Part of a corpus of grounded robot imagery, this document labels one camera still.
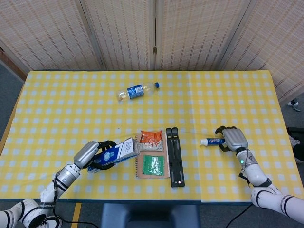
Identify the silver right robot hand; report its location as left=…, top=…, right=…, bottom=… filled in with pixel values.
left=215, top=125, right=249, bottom=152

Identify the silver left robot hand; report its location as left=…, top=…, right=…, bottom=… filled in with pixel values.
left=73, top=140, right=119, bottom=171

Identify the white toothpaste tube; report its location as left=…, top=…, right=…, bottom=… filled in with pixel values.
left=200, top=137, right=226, bottom=147

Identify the blue and white carton box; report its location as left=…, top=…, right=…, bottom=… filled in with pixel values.
left=87, top=137, right=141, bottom=174

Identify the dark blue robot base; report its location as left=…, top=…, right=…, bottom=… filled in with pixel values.
left=101, top=203, right=201, bottom=228

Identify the yellow checkered tablecloth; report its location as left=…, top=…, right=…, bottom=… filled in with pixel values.
left=0, top=70, right=304, bottom=204

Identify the brown spiral notebook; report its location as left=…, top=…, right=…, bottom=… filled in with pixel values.
left=134, top=133, right=171, bottom=179

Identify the black bag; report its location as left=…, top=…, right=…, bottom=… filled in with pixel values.
left=286, top=127, right=304, bottom=163

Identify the black folding laptop stand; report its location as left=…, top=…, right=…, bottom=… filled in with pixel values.
left=165, top=127, right=185, bottom=188

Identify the orange and white snack bag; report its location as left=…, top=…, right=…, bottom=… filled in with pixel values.
left=139, top=130, right=165, bottom=152

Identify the green foil sachet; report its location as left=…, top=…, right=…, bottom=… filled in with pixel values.
left=142, top=154, right=165, bottom=176

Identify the clear bottle with blue label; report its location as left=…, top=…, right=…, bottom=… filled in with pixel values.
left=116, top=82, right=160, bottom=102

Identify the woven folding screen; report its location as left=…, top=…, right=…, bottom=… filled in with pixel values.
left=0, top=0, right=304, bottom=103

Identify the black cable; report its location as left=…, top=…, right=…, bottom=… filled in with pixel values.
left=53, top=209, right=103, bottom=226
left=229, top=203, right=252, bottom=225

